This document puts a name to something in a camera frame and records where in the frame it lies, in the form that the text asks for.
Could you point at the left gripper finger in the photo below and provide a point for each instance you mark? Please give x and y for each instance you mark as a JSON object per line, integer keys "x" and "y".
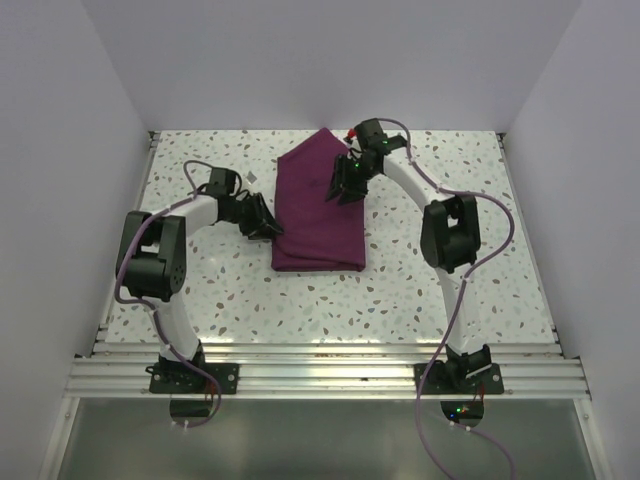
{"x": 268, "y": 229}
{"x": 263, "y": 213}

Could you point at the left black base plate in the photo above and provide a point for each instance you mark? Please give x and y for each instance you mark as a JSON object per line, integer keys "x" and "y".
{"x": 178, "y": 379}

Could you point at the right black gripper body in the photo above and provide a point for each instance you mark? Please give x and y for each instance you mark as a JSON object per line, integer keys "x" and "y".
{"x": 357, "y": 169}

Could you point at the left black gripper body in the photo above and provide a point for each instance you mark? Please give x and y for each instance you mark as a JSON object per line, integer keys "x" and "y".
{"x": 247, "y": 215}

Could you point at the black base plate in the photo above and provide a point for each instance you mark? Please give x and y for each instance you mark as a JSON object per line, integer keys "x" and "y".
{"x": 178, "y": 379}
{"x": 445, "y": 378}

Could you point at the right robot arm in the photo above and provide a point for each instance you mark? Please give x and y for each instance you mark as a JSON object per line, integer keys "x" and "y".
{"x": 449, "y": 243}

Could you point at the purple surgical cloth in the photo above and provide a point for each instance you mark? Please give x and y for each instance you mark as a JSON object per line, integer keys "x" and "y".
{"x": 319, "y": 235}

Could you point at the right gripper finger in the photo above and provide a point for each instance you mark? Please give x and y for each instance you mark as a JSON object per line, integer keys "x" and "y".
{"x": 336, "y": 190}
{"x": 352, "y": 193}

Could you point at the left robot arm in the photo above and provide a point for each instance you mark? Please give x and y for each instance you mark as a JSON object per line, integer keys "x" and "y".
{"x": 151, "y": 266}

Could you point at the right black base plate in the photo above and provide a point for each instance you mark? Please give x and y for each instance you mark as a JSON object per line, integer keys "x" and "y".
{"x": 445, "y": 378}

